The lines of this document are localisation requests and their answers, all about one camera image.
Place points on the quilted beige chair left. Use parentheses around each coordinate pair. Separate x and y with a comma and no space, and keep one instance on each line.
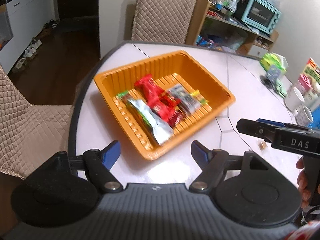
(30,134)

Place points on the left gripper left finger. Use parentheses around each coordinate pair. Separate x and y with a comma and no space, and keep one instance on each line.
(97,166)

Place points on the row of shoes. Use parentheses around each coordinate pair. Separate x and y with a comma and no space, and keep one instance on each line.
(32,49)

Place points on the blue box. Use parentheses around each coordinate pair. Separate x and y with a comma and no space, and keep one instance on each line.
(316,118)

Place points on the pink lid cup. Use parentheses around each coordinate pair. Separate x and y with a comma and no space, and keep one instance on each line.
(303,84)

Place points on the yellow green candy packet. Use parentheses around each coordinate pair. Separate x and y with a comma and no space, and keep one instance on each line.
(199,97)

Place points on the grey clear snack packet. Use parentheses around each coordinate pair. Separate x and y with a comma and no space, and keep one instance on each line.
(188,103)

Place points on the orange plastic tray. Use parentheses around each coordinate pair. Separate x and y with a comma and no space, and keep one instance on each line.
(117,86)

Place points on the silver green snack packet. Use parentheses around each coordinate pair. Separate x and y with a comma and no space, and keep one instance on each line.
(155,126)

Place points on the quilted beige chair back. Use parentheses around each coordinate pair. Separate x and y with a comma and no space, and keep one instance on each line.
(164,21)

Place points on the wooden shelf unit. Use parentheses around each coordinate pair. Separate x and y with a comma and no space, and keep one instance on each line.
(205,23)

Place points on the patterned mug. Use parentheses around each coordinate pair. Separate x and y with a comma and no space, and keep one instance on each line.
(304,117)

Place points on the right hand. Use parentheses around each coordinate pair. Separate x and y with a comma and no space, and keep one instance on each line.
(302,182)

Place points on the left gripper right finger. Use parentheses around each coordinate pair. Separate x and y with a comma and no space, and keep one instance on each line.
(226,173)

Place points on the white cabinet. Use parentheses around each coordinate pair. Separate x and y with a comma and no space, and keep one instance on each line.
(26,18)

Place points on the quilted beige chair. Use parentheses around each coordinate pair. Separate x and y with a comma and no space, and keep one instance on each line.
(30,134)
(164,21)

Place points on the small brown candy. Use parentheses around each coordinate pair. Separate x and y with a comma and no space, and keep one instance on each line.
(262,145)

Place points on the green yellow snack box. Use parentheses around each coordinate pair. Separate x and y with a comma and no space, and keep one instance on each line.
(312,71)

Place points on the red snack packet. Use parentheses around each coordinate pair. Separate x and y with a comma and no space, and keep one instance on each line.
(151,91)
(167,109)

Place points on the white mug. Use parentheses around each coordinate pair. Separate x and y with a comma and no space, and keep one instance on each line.
(293,99)

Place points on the green snack bag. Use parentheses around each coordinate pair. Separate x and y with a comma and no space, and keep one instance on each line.
(273,59)

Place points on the mint toaster oven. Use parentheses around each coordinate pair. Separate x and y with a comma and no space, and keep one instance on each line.
(261,15)

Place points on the black phone stand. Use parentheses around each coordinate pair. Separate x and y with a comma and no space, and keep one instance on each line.
(271,76)

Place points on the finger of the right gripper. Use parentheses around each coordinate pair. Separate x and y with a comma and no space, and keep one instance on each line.
(256,129)
(282,124)

